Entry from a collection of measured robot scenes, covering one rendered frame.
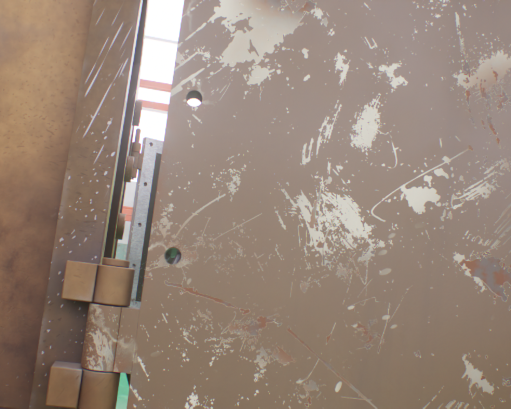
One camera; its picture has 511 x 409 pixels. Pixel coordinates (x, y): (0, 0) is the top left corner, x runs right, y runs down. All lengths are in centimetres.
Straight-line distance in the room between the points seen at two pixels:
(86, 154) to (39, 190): 6
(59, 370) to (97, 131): 20
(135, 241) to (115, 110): 150
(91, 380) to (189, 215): 15
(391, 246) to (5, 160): 34
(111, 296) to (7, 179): 16
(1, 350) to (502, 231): 44
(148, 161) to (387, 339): 161
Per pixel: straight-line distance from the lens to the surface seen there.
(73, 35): 63
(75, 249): 55
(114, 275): 52
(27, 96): 62
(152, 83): 872
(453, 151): 58
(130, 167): 128
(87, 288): 52
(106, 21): 59
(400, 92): 57
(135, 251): 205
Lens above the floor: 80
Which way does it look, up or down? 8 degrees up
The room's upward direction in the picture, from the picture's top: 7 degrees clockwise
